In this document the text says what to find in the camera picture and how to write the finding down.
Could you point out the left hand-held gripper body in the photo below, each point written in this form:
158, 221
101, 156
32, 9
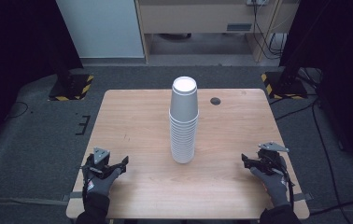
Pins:
101, 159

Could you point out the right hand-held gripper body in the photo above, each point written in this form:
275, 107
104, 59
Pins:
270, 158

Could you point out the stack of white paper cups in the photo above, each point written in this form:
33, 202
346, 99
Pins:
184, 124

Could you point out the person's left hand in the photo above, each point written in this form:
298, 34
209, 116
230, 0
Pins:
100, 185

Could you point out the person's right hand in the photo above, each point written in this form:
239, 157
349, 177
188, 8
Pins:
274, 186

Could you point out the black round table grommet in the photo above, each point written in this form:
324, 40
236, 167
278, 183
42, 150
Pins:
215, 101

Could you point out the striped black stand base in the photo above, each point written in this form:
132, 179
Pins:
285, 86
72, 88

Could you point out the grey label plate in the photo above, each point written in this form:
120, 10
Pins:
239, 27

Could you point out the white panel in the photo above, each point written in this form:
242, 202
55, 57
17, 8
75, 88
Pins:
100, 28

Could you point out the dark curtain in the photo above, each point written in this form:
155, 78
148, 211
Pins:
16, 46
342, 46

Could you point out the light wooden desk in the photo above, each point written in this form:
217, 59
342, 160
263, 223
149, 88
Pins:
196, 18

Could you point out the white power strip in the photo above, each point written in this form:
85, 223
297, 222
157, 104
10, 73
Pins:
256, 2

